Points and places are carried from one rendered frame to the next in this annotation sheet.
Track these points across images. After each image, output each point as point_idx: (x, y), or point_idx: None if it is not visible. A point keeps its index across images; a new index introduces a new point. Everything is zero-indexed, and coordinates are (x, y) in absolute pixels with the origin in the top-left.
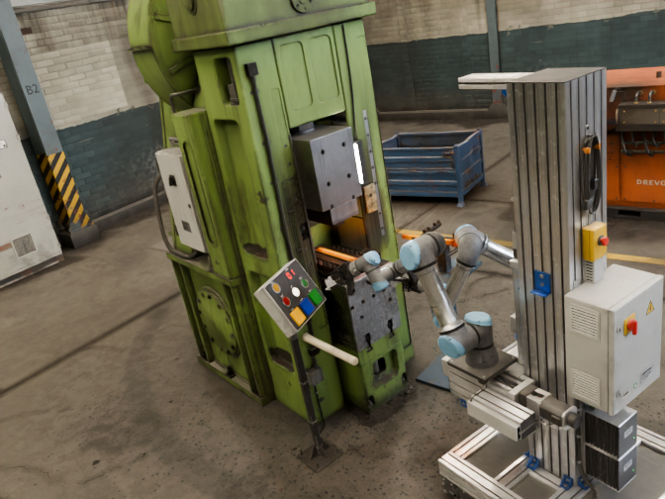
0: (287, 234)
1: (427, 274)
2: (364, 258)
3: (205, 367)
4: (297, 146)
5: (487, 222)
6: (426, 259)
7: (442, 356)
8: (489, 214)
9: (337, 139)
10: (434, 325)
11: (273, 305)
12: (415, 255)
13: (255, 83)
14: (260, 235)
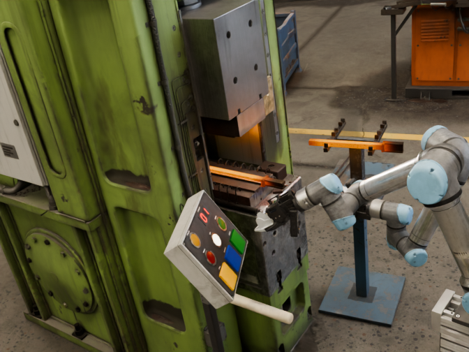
0: (181, 155)
1: (453, 208)
2: (322, 186)
3: (38, 326)
4: (190, 27)
5: (319, 111)
6: (453, 187)
7: (338, 277)
8: (317, 102)
9: (244, 15)
10: (311, 237)
11: (196, 267)
12: (442, 184)
13: None
14: (134, 157)
